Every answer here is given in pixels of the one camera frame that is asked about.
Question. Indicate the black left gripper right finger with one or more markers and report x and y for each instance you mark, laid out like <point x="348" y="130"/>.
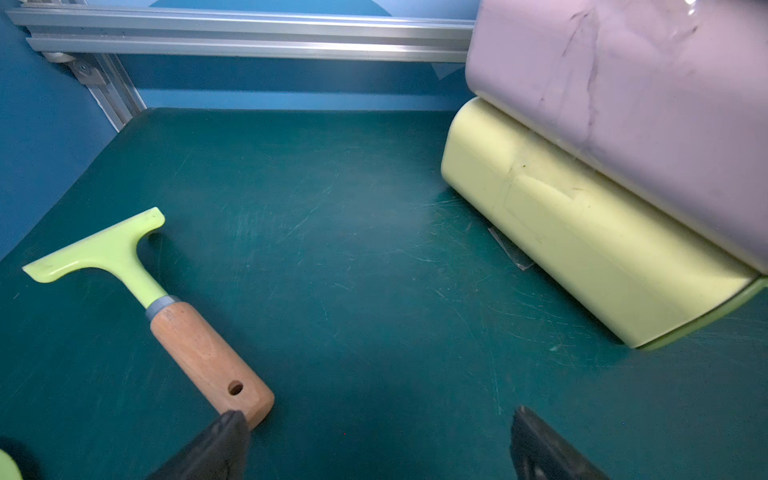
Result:
<point x="539" y="452"/>

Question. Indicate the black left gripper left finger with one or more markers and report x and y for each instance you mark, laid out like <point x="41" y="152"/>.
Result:
<point x="217" y="452"/>

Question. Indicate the yellow-green drawer cabinet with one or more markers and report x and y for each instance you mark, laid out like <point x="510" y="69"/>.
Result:
<point x="622" y="146"/>

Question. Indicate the green scraper with wooden handle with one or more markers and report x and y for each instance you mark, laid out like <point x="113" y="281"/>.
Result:
<point x="212" y="365"/>

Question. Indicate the round green spatula wooden handle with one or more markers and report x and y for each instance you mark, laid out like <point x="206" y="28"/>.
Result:
<point x="9" y="470"/>

